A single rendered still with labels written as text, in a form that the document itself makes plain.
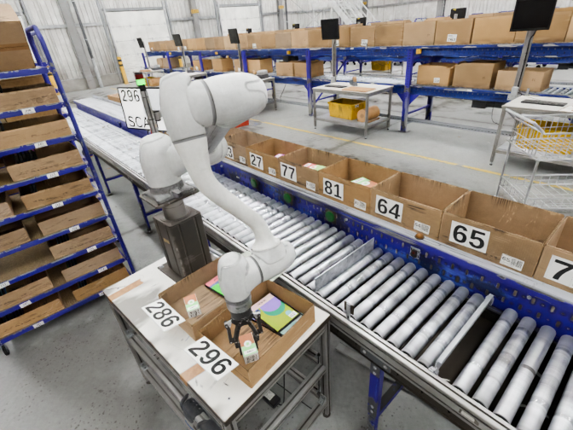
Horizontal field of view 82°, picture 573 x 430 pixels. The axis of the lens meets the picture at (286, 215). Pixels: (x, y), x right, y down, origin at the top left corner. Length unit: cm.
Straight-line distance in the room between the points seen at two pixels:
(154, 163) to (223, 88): 64
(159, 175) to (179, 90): 64
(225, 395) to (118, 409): 119
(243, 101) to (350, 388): 171
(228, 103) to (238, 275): 52
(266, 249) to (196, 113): 48
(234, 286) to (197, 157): 42
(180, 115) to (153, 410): 176
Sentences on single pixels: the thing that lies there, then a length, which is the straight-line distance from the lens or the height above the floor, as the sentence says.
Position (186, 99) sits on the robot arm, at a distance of 99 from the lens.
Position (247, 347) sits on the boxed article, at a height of 80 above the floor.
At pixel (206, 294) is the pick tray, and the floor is 76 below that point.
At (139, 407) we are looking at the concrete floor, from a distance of 237.
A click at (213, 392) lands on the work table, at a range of 134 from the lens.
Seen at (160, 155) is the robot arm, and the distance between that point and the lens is 154.
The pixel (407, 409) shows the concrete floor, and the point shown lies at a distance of 216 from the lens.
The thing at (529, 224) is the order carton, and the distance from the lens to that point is 190.
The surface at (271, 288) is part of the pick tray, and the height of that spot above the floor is 80.
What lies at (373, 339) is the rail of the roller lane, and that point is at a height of 74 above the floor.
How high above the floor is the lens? 184
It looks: 30 degrees down
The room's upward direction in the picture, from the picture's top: 5 degrees counter-clockwise
